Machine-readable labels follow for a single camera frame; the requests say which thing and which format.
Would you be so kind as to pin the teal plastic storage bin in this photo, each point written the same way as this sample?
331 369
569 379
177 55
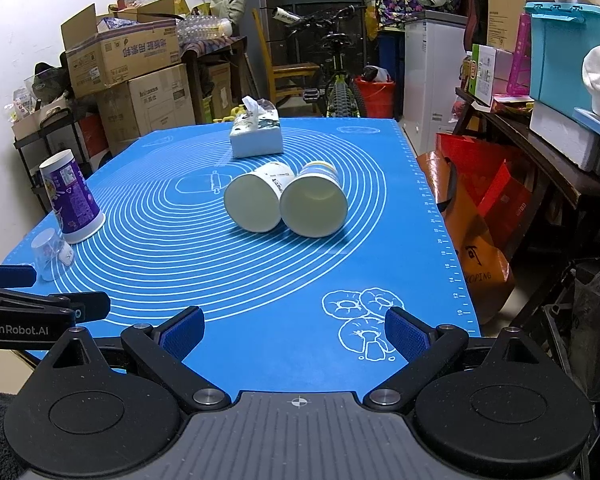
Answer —
561 35

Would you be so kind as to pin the white paper cup right lying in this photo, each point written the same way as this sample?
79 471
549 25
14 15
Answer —
313 204

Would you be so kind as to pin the black bicycle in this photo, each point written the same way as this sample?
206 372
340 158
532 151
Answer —
332 91

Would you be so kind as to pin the black metal shelf rack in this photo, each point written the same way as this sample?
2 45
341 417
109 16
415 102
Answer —
33 148

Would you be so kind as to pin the white chest freezer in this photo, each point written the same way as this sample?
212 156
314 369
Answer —
434 53

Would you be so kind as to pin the white styrofoam box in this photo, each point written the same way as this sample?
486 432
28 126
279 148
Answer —
580 145

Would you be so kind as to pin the large cardboard box lower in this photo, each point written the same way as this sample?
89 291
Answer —
156 101

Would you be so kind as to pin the green white carton box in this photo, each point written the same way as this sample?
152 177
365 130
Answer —
489 72

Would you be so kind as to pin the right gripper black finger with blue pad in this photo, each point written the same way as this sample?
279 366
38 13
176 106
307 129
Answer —
157 354
428 351

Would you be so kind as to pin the white paper cup left lying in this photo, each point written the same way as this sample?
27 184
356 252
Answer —
252 199

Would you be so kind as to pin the orange shopping bag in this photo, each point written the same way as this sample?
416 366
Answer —
487 272

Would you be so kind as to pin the white tissue pack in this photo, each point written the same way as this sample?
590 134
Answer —
256 130

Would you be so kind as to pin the white paper cup lying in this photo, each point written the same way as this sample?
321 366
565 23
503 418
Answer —
252 199
313 204

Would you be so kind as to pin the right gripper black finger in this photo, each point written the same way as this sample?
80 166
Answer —
89 306

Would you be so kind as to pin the purple upside-down paper cup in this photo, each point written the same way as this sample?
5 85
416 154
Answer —
73 203

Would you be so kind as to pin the large cardboard box upper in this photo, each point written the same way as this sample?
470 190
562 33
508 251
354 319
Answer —
102 53

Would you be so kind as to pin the yellow wooden chair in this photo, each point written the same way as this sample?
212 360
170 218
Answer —
284 81

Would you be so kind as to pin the pack of water bottles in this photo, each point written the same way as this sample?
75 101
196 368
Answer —
192 28

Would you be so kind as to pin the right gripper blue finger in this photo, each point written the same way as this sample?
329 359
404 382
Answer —
17 276

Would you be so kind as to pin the red paper bag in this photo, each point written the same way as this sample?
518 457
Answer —
501 182

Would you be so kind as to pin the small clear plastic cup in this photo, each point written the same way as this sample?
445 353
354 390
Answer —
52 254

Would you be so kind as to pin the blue silicone baking mat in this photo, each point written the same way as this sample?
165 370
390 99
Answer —
283 312

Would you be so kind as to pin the large cardboard box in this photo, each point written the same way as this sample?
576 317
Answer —
156 101
102 53

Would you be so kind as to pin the red plastic bucket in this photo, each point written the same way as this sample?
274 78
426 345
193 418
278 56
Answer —
378 97

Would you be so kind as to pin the dark wooden side table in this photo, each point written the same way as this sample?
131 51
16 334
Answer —
576 186

